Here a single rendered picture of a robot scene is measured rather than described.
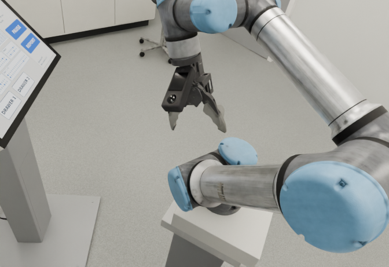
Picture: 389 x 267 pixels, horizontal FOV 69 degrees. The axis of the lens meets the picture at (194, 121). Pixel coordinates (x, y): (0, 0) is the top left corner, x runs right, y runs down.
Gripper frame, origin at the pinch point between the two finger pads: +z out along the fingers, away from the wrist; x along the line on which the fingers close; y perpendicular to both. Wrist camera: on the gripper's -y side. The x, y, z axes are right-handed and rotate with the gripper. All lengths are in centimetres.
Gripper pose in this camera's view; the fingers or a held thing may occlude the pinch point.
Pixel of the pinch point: (197, 133)
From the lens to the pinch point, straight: 73.5
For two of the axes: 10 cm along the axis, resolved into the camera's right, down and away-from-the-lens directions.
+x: -9.1, -0.3, 4.2
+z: 1.8, 8.7, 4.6
